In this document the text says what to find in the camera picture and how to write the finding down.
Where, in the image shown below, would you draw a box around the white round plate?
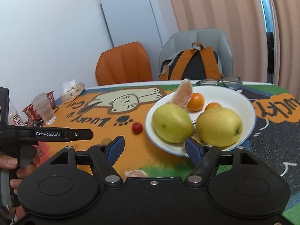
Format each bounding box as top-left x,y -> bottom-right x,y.
145,85 -> 256,158

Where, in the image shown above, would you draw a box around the orange chair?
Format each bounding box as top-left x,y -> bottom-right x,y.
96,42 -> 153,86

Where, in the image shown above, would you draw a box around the grey chair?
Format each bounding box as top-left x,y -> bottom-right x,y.
159,29 -> 234,81

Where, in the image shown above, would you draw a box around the small orange fruit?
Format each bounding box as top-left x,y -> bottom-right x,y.
205,102 -> 222,111

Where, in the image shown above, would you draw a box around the yellow green pear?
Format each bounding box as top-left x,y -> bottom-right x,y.
152,103 -> 195,144

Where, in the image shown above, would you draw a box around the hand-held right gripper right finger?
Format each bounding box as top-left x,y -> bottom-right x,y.
184,137 -> 263,188

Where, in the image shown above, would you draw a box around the tissue pack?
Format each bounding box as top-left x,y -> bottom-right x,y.
60,80 -> 86,104

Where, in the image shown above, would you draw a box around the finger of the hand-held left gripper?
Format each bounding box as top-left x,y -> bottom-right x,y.
64,128 -> 94,142

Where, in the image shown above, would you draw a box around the yellow-green apple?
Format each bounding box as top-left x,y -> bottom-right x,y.
196,107 -> 243,147

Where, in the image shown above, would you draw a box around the white refrigerator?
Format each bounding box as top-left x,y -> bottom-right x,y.
100,0 -> 180,48

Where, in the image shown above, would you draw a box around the orange and black backpack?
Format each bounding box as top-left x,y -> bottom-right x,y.
159,42 -> 224,81

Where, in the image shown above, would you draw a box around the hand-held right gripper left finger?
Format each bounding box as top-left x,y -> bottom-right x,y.
47,136 -> 125,188

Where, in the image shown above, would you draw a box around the eyeglasses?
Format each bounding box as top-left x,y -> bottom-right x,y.
196,76 -> 243,91

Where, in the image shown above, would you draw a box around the red plastic basket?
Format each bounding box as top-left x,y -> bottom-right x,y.
22,91 -> 55,120

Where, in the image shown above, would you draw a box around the clear glass cup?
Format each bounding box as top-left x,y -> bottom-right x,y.
31,92 -> 57,125

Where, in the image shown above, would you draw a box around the round orange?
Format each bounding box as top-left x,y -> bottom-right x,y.
187,92 -> 205,112

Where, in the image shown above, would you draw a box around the person's left hand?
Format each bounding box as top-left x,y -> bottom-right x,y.
0,145 -> 40,191

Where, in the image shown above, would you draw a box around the clear plastic bottle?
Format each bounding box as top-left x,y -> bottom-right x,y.
9,105 -> 24,126

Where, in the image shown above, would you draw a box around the pink curtain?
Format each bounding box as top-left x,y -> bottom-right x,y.
164,0 -> 270,85
269,0 -> 300,86

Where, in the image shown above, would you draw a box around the peeled citrus segment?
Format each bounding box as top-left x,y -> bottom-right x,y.
124,170 -> 149,178
167,78 -> 194,110

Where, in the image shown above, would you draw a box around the window frame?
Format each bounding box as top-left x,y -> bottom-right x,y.
255,0 -> 276,33

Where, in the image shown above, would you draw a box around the small red fruit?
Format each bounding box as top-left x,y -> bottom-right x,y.
132,122 -> 143,135

